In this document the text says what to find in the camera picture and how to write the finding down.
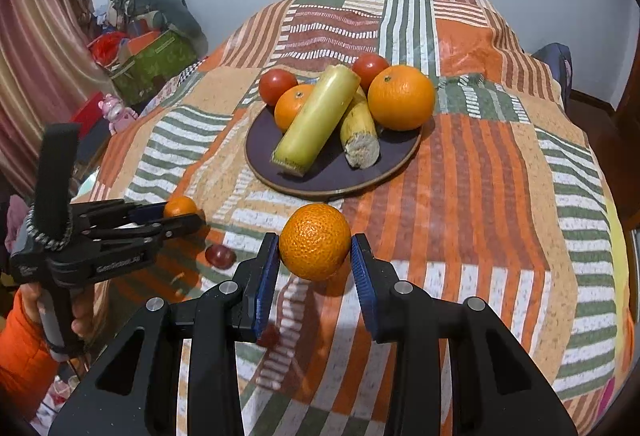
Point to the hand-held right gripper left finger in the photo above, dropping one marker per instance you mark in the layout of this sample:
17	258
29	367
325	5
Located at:
265	288

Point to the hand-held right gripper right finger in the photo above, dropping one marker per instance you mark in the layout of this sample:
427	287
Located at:
362	288

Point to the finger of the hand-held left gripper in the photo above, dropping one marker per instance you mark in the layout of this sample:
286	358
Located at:
160	232
120	212

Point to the small mandarin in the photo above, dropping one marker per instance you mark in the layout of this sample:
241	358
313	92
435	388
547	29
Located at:
180	206
315	241

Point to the purple round plate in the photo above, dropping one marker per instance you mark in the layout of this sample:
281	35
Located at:
325	174

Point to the yellow corn cob piece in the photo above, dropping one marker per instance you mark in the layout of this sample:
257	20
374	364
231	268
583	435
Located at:
361	136

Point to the husk-wrapped corn piece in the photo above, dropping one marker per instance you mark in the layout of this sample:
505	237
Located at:
320	116

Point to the medium orange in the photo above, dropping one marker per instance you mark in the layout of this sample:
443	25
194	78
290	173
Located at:
292	109

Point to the red tomato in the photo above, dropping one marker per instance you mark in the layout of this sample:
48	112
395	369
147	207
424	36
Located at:
276	86
371	66

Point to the large orange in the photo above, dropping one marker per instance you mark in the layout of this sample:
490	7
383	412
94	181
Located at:
401	97

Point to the person's left hand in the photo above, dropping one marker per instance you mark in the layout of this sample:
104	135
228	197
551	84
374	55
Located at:
83	316

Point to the small red fruit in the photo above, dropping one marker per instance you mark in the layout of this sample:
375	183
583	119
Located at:
268	336
220	257

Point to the pink toy figure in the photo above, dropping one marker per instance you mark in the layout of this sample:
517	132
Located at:
117	114

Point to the red box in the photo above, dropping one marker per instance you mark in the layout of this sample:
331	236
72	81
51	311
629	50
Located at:
87	109

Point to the striped patchwork blanket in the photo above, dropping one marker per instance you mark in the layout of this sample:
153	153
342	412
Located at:
475	216

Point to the checkered cloth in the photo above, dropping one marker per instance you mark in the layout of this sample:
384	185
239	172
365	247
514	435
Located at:
172	81

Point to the green cardboard box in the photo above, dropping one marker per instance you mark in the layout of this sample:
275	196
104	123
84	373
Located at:
155	66

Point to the red plastic bag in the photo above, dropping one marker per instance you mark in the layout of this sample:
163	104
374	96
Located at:
106	49

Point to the orange box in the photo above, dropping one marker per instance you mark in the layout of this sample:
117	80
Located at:
142	44

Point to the striped red curtain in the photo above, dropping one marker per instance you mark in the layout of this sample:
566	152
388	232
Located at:
40	41

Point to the grey backpack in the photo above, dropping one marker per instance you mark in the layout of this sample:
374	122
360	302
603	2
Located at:
552	66

